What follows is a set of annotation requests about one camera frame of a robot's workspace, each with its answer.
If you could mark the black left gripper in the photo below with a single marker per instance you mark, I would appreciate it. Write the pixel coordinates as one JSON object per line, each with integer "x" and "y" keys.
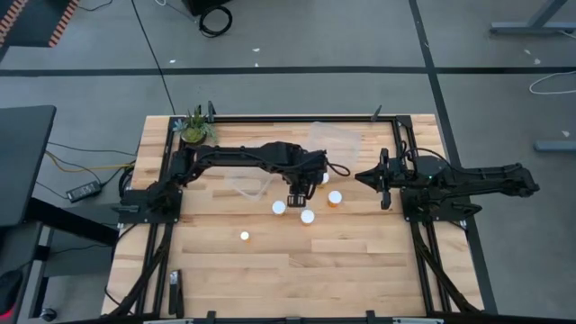
{"x": 306, "y": 168}

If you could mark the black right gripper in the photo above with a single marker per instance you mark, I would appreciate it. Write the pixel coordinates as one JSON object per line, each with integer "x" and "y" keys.
{"x": 398, "y": 174}

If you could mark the large orange pill bottle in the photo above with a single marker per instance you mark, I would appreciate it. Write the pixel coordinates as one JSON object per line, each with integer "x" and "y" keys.
{"x": 279, "y": 207}
{"x": 308, "y": 216}
{"x": 326, "y": 178}
{"x": 334, "y": 197}

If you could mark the small orange pill bottle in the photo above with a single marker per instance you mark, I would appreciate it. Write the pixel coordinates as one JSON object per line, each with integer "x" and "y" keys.
{"x": 244, "y": 236}

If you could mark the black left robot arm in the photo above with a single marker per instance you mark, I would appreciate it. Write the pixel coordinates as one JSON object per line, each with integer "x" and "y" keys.
{"x": 243, "y": 157}

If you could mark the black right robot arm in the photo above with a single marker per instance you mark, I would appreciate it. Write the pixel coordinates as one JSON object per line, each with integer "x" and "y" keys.
{"x": 486, "y": 177}

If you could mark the clear plastic bin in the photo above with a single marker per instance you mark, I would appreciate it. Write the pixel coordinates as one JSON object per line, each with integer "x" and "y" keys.
{"x": 252, "y": 184}

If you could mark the clear plastic lid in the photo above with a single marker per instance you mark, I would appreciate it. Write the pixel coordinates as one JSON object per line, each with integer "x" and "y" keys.
{"x": 342, "y": 144}

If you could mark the small potted succulent plant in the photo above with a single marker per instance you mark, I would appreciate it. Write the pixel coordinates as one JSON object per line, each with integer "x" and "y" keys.
{"x": 194, "y": 132}

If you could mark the silver aluminium bar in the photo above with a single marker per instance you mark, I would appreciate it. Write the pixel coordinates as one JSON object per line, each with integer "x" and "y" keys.
{"x": 168, "y": 321}
{"x": 418, "y": 321}

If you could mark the black rectangular bar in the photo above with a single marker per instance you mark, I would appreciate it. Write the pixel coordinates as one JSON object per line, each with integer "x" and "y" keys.
{"x": 174, "y": 292}

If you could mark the grey desk foot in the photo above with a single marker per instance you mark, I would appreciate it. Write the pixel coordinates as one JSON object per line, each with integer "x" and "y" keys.
{"x": 555, "y": 146}

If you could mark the black box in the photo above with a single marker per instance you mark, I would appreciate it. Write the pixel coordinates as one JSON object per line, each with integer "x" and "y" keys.
{"x": 202, "y": 5}

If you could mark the grey desk leg base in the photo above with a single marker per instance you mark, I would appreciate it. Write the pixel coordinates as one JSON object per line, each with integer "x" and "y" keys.
{"x": 531, "y": 28}

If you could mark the black power adapter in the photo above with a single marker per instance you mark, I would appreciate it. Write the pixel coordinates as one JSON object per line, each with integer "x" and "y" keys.
{"x": 84, "y": 191}

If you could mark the black desk crossbeam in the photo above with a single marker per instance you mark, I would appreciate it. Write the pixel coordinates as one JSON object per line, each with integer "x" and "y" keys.
{"x": 72, "y": 220}

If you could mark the black desk top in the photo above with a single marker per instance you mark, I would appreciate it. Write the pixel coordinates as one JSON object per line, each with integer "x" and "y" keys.
{"x": 22, "y": 162}

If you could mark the black caster wheel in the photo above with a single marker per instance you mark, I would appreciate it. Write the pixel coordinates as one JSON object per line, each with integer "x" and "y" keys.
{"x": 48, "y": 314}

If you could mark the grey desk leg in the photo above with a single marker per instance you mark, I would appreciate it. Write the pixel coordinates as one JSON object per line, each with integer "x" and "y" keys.
{"x": 33, "y": 288}

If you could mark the black device with glowing light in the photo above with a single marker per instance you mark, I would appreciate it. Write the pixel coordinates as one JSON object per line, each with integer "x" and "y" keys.
{"x": 9, "y": 288}

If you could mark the black mat with orange edge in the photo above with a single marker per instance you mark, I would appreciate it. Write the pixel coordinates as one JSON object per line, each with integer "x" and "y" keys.
{"x": 31, "y": 22}

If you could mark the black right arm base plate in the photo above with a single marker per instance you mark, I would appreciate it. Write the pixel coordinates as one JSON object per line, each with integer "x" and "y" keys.
{"x": 418, "y": 213}

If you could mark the black frame post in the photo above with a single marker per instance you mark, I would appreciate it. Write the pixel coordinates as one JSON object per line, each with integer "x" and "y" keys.
{"x": 211, "y": 110}
{"x": 376, "y": 114}

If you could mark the black aluminium rig frame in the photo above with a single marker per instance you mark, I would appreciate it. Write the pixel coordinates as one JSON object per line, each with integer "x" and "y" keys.
{"x": 292, "y": 119}

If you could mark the black frame clamp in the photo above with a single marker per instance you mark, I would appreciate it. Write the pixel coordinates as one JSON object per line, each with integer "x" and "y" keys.
{"x": 211, "y": 317}
{"x": 371, "y": 317}

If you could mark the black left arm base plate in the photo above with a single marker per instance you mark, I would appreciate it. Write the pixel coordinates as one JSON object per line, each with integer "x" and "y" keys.
{"x": 135, "y": 217}

